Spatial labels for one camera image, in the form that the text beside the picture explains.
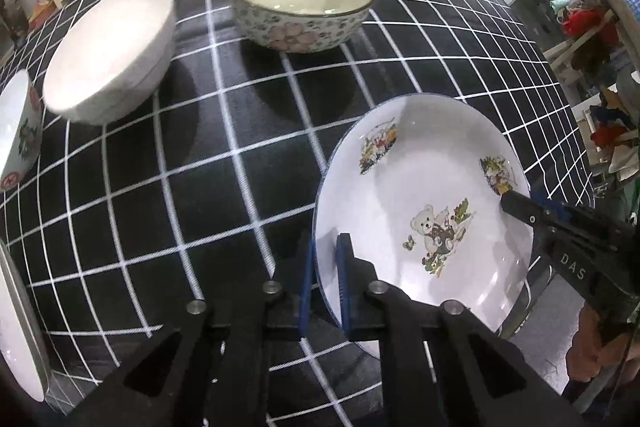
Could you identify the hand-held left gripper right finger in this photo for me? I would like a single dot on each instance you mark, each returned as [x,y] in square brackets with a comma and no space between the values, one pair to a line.
[344,279]

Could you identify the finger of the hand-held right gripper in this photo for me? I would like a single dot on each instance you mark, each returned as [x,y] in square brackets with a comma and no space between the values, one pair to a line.
[556,210]
[517,207]

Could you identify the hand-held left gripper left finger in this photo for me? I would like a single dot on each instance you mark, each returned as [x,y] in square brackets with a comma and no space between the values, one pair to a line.
[306,279]

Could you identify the bear print white plate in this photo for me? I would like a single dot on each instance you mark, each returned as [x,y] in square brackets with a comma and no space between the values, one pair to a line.
[425,167]

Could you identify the plain white bowl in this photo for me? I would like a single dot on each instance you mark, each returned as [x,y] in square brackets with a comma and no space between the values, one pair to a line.
[105,62]

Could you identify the person's right hand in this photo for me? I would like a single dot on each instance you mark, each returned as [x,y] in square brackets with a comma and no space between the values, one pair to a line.
[595,347]

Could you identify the black white checked tablecloth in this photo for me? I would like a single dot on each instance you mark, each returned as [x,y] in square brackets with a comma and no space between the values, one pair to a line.
[200,187]

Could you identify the plain white plate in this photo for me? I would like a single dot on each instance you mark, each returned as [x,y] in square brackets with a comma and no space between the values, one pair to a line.
[20,337]

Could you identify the white bowl with red print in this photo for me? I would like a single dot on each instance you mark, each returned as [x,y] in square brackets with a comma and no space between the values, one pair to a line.
[15,127]

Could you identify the red box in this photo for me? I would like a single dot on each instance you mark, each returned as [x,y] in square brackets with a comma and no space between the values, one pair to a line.
[42,14]

